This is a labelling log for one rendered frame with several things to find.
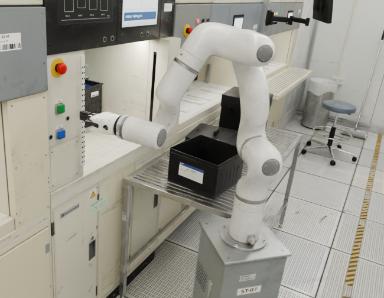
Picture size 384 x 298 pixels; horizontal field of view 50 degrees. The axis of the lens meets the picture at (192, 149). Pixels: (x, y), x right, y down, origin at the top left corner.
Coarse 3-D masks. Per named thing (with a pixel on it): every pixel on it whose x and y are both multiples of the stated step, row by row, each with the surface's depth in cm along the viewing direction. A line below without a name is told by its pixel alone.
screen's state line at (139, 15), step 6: (126, 12) 172; (132, 12) 176; (138, 12) 180; (144, 12) 184; (150, 12) 188; (126, 18) 173; (132, 18) 177; (138, 18) 181; (144, 18) 185; (150, 18) 190
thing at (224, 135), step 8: (200, 128) 248; (208, 128) 249; (216, 128) 242; (224, 128) 253; (192, 136) 235; (208, 136) 237; (216, 136) 239; (224, 136) 240; (232, 136) 242; (232, 144) 229
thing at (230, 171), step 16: (192, 144) 214; (208, 144) 217; (224, 144) 211; (176, 160) 197; (192, 160) 191; (208, 160) 220; (224, 160) 214; (240, 160) 203; (176, 176) 200; (192, 176) 194; (208, 176) 188; (224, 176) 193; (240, 176) 210; (208, 192) 191
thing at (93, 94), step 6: (90, 84) 225; (96, 84) 223; (102, 84) 222; (90, 90) 214; (96, 90) 219; (90, 96) 216; (96, 96) 220; (90, 102) 217; (96, 102) 222; (90, 108) 218; (96, 108) 223
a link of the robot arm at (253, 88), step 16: (256, 32) 131; (240, 64) 139; (240, 80) 138; (256, 80) 136; (240, 96) 140; (256, 96) 136; (256, 112) 139; (240, 128) 149; (256, 128) 148; (240, 144) 152
